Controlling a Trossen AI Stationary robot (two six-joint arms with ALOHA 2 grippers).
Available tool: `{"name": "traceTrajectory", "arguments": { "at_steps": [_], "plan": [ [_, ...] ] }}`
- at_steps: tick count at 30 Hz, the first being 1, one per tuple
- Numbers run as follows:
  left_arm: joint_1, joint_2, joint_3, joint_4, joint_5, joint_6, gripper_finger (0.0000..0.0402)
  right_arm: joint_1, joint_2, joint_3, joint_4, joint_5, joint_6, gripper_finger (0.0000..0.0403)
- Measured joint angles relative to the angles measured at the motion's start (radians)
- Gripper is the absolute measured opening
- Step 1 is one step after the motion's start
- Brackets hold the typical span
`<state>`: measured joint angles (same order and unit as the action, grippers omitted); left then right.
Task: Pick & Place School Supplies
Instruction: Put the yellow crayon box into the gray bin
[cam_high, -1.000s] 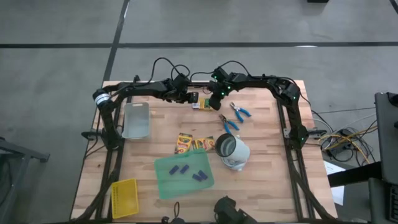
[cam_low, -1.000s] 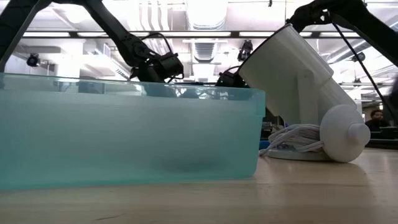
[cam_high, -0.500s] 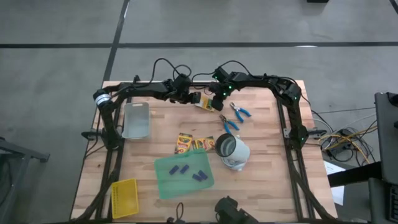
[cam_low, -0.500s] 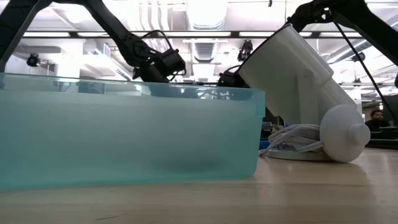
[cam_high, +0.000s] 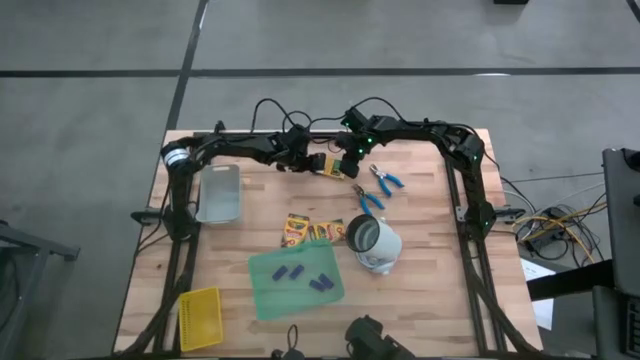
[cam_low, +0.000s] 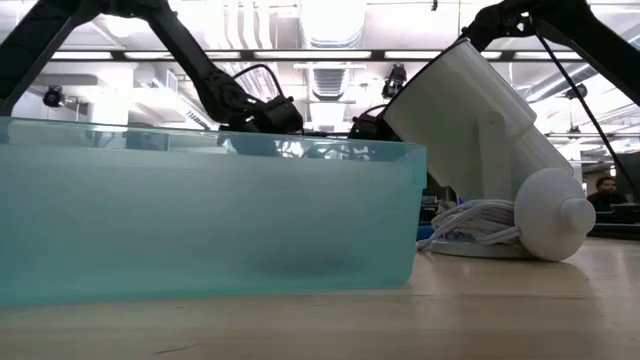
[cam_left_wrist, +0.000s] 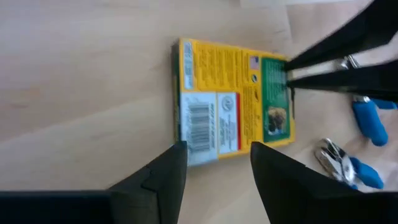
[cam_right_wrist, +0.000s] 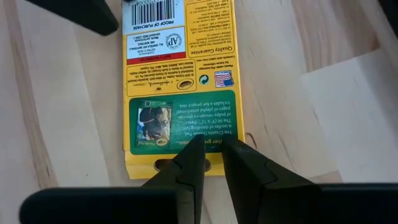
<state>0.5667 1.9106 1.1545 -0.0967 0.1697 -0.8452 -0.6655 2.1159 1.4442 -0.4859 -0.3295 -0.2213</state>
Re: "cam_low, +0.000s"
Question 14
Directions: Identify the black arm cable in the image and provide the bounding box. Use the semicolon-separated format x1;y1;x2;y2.
232;63;287;109
532;27;640;201

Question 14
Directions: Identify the person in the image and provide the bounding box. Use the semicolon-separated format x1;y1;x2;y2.
585;175;629;212

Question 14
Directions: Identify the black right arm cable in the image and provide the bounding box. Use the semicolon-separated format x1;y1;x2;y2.
532;27;640;201

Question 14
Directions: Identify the dark monitor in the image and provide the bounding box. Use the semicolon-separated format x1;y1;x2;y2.
614;152;640;201

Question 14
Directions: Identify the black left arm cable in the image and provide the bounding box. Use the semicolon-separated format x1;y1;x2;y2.
232;63;287;109

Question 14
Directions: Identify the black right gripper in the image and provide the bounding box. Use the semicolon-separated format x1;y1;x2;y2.
348;112;401;143

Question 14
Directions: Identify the white cylindrical desk lamp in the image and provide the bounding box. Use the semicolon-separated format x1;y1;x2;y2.
382;37;597;263

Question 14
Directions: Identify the dark desk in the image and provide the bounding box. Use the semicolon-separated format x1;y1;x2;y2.
587;202;640;240

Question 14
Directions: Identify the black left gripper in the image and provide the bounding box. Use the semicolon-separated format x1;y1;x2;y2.
218;94;305;135

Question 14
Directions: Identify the white coiled lamp cord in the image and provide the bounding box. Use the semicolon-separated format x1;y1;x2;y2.
417;198;521;252

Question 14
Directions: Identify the translucent green plastic bin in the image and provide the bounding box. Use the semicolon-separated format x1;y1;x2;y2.
0;116;429;307

